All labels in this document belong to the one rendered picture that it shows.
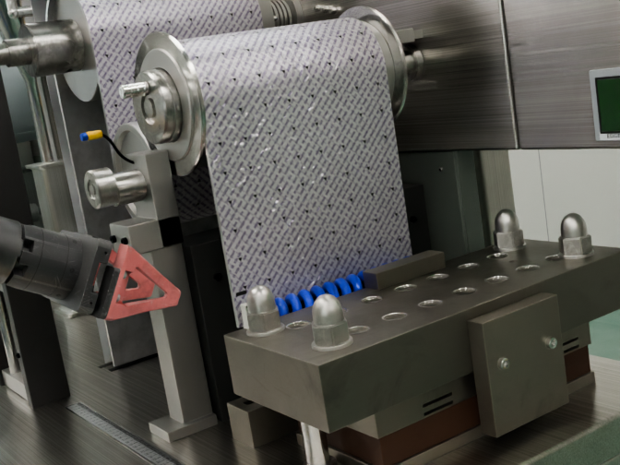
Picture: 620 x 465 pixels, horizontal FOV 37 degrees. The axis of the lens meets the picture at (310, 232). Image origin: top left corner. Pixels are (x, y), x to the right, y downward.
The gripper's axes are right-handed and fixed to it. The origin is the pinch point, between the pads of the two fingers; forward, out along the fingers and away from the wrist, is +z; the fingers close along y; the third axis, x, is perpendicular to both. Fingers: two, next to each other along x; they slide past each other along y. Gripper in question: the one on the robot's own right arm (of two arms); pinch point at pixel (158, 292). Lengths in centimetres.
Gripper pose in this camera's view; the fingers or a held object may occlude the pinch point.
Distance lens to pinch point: 90.2
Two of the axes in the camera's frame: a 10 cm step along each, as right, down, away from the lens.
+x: 2.7, -9.6, 0.8
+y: 5.5, 0.9, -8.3
